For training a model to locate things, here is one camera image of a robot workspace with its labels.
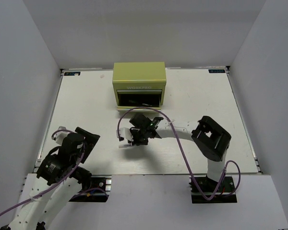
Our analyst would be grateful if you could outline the purple tip pen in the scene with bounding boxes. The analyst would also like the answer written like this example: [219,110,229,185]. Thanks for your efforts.
[119,144,131,149]

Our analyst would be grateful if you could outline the toolbox drawer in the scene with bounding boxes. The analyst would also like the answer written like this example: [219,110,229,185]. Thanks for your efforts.
[117,90,162,94]
[118,94,161,109]

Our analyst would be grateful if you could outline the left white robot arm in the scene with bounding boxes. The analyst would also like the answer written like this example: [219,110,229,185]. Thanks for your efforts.
[1,126,100,230]

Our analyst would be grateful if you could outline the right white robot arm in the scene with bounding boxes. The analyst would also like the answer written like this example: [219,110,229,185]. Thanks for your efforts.
[128,114,231,191]

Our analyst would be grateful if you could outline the green metal drawer toolbox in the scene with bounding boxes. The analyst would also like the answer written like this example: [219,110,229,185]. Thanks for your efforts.
[112,62,167,110]

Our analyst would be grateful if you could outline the left corner blue label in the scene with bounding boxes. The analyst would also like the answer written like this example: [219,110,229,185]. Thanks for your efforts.
[64,71,81,76]

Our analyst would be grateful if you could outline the corner blue label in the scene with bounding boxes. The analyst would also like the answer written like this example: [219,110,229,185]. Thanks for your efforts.
[208,69,226,73]
[64,71,81,76]

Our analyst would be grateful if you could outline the right corner blue label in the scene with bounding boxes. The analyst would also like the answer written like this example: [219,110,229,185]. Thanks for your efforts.
[208,69,226,73]

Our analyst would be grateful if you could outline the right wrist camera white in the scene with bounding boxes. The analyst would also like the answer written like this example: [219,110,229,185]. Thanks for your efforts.
[116,127,133,142]

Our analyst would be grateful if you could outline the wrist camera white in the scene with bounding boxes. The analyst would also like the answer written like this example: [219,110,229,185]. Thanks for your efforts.
[116,127,133,142]
[51,126,68,145]

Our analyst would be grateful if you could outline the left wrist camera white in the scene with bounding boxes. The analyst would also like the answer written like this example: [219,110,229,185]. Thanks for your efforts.
[51,126,68,145]

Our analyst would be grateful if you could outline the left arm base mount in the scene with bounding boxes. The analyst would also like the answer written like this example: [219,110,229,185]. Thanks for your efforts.
[70,175,112,203]

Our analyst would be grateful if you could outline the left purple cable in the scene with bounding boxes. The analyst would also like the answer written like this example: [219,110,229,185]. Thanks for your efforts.
[0,129,110,226]

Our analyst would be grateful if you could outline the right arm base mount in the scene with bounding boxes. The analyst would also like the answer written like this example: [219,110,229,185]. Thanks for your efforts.
[188,176,238,204]

